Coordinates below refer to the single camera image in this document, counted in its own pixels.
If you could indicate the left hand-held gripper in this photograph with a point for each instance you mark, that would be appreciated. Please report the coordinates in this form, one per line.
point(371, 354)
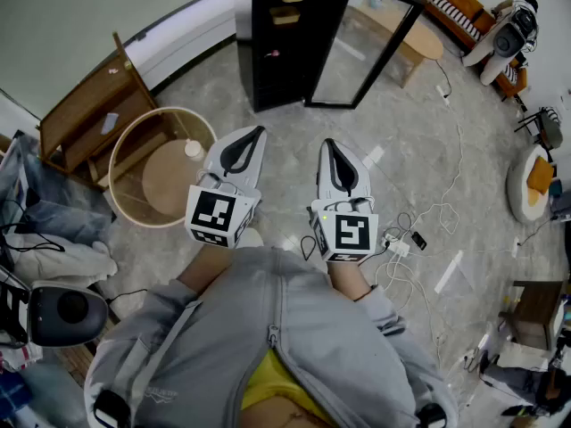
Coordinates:
point(209, 214)

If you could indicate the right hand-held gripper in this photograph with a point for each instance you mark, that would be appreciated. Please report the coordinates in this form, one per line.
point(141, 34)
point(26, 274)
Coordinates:
point(352, 234)

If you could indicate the black fridge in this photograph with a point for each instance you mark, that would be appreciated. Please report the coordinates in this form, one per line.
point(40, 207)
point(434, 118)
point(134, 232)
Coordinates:
point(285, 69)

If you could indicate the person's left forearm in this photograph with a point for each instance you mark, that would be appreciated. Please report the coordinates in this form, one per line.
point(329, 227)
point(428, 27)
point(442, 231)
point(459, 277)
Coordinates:
point(203, 270)

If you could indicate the person's right forearm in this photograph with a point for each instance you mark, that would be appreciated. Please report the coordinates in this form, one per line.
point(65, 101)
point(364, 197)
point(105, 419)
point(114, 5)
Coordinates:
point(348, 281)

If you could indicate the glass fridge door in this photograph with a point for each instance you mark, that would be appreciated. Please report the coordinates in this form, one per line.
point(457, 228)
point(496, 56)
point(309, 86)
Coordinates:
point(357, 51)

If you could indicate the small white cup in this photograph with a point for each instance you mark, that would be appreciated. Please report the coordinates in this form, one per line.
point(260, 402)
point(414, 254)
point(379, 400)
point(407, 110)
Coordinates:
point(194, 149)

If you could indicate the white shoe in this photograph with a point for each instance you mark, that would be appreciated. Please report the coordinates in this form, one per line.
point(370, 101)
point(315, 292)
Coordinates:
point(253, 238)

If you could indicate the round glass side table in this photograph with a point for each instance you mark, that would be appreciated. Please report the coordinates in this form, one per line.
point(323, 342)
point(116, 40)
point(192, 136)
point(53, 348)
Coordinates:
point(169, 185)

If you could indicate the white power strip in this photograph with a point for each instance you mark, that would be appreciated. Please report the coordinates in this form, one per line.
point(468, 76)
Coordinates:
point(397, 244)

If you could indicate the black phone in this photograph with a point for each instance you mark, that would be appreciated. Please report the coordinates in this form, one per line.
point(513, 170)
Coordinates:
point(419, 241)

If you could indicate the small pink item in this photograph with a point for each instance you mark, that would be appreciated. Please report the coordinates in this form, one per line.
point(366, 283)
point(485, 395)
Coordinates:
point(272, 54)

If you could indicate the black wrist band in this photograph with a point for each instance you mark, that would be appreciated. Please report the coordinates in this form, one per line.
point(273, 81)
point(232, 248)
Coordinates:
point(365, 293)

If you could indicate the white paper sheet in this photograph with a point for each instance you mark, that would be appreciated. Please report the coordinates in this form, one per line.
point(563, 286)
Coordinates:
point(110, 123)

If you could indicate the oval wooden table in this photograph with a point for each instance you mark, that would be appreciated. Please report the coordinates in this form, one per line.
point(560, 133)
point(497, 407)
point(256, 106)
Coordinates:
point(421, 40)

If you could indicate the wooden shelf unit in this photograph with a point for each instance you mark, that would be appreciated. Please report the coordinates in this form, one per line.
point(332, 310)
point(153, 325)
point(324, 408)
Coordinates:
point(93, 105)

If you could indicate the grey zip hoodie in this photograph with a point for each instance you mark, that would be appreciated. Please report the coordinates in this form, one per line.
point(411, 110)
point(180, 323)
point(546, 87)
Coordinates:
point(276, 328)

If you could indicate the blue denim fabric pile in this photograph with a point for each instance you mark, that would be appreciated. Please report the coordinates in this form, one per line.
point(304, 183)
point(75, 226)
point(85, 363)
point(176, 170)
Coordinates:
point(53, 194)

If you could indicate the striped cushion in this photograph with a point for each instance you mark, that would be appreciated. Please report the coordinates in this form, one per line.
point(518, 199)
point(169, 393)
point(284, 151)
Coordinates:
point(455, 16)

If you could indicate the orange cushion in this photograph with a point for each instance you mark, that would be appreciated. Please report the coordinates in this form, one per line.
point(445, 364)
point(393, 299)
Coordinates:
point(540, 175)

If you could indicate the orange sofa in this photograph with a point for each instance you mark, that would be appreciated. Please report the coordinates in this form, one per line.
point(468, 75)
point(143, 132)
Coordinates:
point(464, 11)

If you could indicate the yellow shirt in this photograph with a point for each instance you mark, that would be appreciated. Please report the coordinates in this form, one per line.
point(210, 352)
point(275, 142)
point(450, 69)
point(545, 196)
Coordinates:
point(267, 381)

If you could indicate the dark wooden side table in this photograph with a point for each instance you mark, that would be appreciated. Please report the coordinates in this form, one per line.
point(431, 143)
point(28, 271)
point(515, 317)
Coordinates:
point(537, 312)

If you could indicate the white robot with camera head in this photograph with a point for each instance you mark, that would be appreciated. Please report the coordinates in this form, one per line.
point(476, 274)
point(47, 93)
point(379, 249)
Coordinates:
point(504, 43)

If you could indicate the black frame chair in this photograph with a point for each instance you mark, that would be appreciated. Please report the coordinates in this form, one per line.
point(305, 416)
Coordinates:
point(546, 127)

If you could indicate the dark grey camera head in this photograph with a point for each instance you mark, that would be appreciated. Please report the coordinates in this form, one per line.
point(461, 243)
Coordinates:
point(67, 312)

